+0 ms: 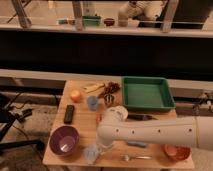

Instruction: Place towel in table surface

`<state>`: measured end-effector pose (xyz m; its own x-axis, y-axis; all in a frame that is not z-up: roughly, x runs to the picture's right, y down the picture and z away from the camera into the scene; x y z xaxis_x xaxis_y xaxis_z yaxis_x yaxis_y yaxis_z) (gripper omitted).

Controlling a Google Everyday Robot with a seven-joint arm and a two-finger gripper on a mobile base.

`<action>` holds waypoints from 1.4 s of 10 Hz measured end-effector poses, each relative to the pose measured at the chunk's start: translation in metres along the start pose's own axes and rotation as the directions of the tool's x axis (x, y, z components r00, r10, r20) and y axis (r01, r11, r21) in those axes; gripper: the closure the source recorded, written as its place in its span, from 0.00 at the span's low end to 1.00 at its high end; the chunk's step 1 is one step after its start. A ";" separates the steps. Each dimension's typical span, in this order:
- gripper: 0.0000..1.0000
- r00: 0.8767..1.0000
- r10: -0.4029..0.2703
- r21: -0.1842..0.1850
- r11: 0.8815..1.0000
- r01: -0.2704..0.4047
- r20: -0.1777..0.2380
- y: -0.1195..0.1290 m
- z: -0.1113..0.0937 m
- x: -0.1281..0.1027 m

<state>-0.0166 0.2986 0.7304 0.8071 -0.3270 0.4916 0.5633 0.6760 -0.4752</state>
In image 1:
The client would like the dark red grape bunch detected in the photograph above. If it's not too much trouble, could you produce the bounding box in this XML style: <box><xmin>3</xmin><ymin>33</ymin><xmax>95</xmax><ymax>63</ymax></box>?
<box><xmin>98</xmin><ymin>82</ymin><xmax>120</xmax><ymax>98</ymax></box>

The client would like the black tripod stand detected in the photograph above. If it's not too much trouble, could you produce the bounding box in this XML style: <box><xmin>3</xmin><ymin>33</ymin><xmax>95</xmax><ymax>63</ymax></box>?
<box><xmin>0</xmin><ymin>93</ymin><xmax>46</xmax><ymax>152</ymax></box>

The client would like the silver metal spoon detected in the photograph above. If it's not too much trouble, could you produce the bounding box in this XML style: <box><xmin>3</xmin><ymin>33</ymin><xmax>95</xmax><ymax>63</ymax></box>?
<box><xmin>122</xmin><ymin>154</ymin><xmax>152</xmax><ymax>161</ymax></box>

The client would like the purple bowl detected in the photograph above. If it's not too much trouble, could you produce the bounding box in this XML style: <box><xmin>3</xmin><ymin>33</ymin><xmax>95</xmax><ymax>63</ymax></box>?
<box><xmin>49</xmin><ymin>126</ymin><xmax>79</xmax><ymax>156</ymax></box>

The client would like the blue handled tool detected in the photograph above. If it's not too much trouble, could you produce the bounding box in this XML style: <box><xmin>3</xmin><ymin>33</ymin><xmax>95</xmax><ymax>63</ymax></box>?
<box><xmin>127</xmin><ymin>141</ymin><xmax>147</xmax><ymax>148</ymax></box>

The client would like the black remote control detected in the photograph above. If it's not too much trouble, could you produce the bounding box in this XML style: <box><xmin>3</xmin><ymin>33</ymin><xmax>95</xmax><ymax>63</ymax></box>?
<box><xmin>64</xmin><ymin>105</ymin><xmax>75</xmax><ymax>124</ymax></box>

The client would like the orange apple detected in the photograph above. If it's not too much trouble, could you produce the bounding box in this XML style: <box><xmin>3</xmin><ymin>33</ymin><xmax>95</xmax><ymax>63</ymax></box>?
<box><xmin>70</xmin><ymin>90</ymin><xmax>81</xmax><ymax>103</ymax></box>

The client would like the blue plastic cup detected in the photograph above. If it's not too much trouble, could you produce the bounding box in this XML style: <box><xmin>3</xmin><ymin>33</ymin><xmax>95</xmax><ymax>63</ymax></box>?
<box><xmin>87</xmin><ymin>96</ymin><xmax>98</xmax><ymax>111</ymax></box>

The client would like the small metal cup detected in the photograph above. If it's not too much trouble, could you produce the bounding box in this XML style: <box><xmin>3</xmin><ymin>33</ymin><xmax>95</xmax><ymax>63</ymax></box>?
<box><xmin>104</xmin><ymin>94</ymin><xmax>115</xmax><ymax>106</ymax></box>

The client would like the light blue towel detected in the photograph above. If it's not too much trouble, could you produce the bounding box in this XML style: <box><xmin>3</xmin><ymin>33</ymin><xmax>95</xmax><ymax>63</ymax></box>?
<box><xmin>83</xmin><ymin>144</ymin><xmax>99</xmax><ymax>165</ymax></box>

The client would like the orange red bowl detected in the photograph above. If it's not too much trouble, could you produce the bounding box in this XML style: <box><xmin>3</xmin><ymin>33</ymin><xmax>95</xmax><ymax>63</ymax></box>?
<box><xmin>162</xmin><ymin>145</ymin><xmax>191</xmax><ymax>162</ymax></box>

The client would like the dark brown knife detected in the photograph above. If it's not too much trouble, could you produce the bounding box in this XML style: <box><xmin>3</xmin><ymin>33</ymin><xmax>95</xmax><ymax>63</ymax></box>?
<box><xmin>128</xmin><ymin>114</ymin><xmax>157</xmax><ymax>121</ymax></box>

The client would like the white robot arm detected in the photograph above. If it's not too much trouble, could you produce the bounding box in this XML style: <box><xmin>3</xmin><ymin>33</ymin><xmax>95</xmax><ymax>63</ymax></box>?
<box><xmin>97</xmin><ymin>106</ymin><xmax>213</xmax><ymax>150</ymax></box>

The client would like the green plastic tray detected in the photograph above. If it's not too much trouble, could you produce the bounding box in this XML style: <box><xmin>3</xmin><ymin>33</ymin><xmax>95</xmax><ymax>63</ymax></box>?
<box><xmin>121</xmin><ymin>76</ymin><xmax>175</xmax><ymax>112</ymax></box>

